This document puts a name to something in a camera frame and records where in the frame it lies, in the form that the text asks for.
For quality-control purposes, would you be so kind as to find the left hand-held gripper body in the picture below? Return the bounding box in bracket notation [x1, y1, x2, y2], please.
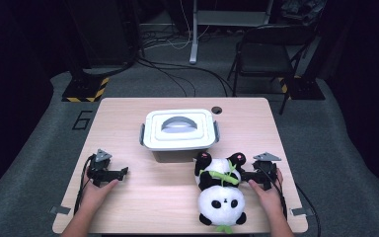
[86, 148, 114, 188]

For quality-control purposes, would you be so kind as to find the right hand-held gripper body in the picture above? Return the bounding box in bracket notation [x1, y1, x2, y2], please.
[252, 151, 282, 192]

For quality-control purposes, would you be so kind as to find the panda plush toy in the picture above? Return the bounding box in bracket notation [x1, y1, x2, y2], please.
[193, 151, 248, 235]

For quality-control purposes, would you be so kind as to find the clear plastic storage box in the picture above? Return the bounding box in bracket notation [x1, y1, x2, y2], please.
[139, 121, 221, 164]

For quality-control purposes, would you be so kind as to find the white storage box lid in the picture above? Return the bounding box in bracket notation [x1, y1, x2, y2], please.
[142, 108, 218, 152]

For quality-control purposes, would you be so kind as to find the person's right hand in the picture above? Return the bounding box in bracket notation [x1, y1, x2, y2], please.
[248, 167, 286, 217]

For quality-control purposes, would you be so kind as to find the person's left hand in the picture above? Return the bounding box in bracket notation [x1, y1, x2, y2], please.
[80, 168, 120, 215]

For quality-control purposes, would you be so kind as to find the striped black stand base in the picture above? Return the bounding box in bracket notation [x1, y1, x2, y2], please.
[61, 76, 111, 104]
[277, 75, 327, 101]

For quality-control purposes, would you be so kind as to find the black folding chair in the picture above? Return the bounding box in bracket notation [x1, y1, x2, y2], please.
[226, 24, 318, 117]

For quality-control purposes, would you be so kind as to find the white metal stand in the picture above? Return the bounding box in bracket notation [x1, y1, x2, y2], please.
[189, 0, 274, 65]

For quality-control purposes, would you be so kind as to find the dark cloth pile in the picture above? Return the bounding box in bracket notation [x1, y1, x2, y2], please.
[280, 0, 328, 27]

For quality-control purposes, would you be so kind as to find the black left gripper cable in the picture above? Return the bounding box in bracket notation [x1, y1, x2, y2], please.
[73, 154, 95, 215]

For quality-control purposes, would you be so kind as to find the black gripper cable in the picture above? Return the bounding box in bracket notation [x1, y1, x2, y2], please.
[258, 161, 322, 237]
[73, 154, 95, 215]

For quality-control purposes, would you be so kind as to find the grey metal table bracket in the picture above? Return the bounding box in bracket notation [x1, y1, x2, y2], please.
[290, 206, 311, 217]
[48, 205, 72, 216]

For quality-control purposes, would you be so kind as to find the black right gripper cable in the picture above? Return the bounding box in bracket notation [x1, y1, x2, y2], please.
[258, 161, 322, 237]

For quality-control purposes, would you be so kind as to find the black floor cable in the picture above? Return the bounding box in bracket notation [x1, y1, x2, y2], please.
[137, 57, 235, 99]

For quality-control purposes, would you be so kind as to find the white floor cable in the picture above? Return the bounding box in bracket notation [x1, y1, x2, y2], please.
[143, 0, 211, 51]

